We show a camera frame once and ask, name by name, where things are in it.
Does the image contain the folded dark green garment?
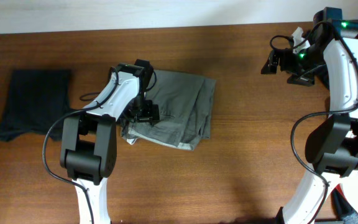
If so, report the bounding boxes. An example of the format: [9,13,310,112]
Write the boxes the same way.
[0,69,71,142]

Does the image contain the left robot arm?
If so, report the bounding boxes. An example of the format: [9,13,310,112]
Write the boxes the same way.
[60,59,160,223]

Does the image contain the grey shorts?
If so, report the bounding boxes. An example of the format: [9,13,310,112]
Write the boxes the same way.
[121,70,216,151]

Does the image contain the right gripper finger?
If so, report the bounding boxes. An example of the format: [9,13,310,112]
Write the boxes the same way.
[287,75,314,86]
[260,59,277,75]

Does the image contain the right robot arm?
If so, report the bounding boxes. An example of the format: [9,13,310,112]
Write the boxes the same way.
[261,10,358,223]

